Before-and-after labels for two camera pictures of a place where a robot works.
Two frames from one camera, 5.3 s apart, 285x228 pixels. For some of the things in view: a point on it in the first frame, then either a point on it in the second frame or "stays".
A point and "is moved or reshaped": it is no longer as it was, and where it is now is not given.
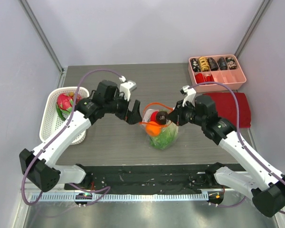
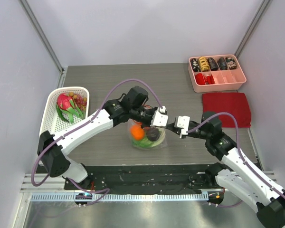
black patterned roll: (222, 63) stays
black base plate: (150, 178) stays
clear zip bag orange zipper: (161, 133) is moved or reshaped
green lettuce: (168, 133) to (146, 143)
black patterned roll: (195, 65) stays
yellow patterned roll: (204, 64) stays
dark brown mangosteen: (161, 117) is moved or reshaped
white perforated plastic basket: (52, 119) stays
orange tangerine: (153, 128) to (137, 132)
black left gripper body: (121, 105) to (142, 115)
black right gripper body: (178, 114) to (175, 128)
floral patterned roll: (231, 63) stays
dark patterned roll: (212, 64) stays
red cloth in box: (201, 78) stays
